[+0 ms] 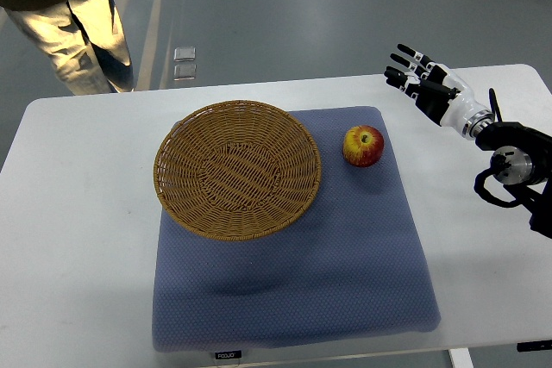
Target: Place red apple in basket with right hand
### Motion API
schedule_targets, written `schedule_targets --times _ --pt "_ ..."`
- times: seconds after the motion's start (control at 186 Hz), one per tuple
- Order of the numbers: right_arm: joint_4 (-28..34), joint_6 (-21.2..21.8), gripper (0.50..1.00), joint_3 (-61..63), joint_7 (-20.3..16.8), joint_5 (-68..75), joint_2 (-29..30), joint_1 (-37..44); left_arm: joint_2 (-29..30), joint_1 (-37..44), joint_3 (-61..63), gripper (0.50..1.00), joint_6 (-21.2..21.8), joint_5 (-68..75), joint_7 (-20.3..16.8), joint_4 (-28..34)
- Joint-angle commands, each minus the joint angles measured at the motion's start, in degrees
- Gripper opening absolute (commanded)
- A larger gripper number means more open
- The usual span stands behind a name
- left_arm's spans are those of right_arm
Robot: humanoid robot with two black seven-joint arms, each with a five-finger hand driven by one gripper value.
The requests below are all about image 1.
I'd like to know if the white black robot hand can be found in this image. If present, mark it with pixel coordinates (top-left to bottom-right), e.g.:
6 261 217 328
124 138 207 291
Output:
384 44 495 140

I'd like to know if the red yellow apple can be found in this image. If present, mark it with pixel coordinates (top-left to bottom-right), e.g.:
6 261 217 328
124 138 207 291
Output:
342 125 385 167

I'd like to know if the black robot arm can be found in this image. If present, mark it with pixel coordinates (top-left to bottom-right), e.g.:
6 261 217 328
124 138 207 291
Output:
472 89 551 238

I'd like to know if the brown wicker basket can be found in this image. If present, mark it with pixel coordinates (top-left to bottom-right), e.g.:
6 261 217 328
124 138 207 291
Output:
153 100 322 241

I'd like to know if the blue quilted mat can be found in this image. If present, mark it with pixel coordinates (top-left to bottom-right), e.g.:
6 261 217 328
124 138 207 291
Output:
153 106 441 352

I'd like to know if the upper metal floor plate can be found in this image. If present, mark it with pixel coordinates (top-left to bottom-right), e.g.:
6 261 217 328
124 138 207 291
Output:
173 47 196 62

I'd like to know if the metal floor plate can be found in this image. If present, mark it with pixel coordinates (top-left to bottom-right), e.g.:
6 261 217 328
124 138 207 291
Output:
173 47 196 62
173 62 197 81

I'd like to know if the lower metal floor plate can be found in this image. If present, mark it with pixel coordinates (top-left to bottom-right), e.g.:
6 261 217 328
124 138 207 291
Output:
173 62 197 81

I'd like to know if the white table leg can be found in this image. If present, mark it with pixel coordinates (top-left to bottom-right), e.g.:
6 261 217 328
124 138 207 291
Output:
448 348 474 368

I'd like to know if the black table label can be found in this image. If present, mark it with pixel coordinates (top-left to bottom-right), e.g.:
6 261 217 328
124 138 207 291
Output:
215 350 242 360

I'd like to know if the person in beige trousers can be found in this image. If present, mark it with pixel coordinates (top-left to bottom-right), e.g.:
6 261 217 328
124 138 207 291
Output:
1 0 134 96

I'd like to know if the black bracket under table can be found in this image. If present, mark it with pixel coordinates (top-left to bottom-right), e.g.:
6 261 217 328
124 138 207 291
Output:
517 340 552 352

